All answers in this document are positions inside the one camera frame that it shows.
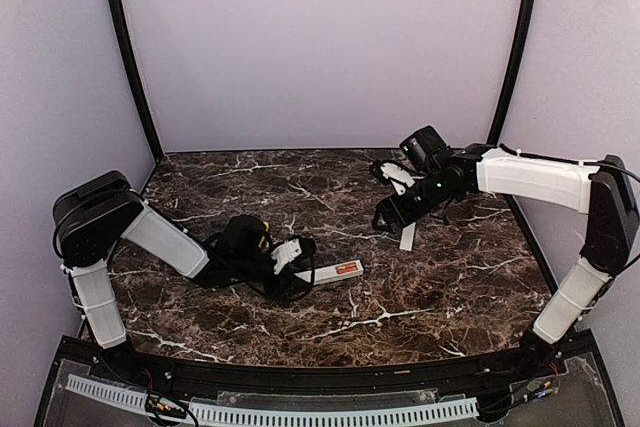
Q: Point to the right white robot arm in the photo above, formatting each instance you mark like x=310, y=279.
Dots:
x=440, y=174

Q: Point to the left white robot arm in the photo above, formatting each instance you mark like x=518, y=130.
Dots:
x=92, y=219

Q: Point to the yellow handled screwdriver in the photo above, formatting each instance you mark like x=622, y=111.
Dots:
x=265, y=241

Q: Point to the right black frame post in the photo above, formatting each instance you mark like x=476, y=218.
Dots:
x=512, y=70

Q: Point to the black frame post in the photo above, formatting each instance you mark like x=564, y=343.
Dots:
x=512, y=70
x=128, y=58

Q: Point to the white battery cover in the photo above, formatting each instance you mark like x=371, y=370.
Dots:
x=407, y=237

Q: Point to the white remote control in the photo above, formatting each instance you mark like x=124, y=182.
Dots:
x=327, y=274

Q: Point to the left black frame post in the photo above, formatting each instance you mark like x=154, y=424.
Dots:
x=128, y=58

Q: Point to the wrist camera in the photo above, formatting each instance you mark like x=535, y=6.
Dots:
x=287, y=252
x=390, y=172

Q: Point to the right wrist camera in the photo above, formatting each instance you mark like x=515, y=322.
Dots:
x=390, y=172

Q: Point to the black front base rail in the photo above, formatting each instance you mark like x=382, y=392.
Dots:
x=483, y=375

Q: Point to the white slotted cable duct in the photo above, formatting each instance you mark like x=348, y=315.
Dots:
x=410, y=408

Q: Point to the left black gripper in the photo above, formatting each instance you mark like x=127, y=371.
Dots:
x=288, y=276

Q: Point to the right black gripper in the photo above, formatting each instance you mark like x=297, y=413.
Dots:
x=391, y=210

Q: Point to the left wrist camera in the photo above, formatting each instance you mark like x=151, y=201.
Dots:
x=287, y=252

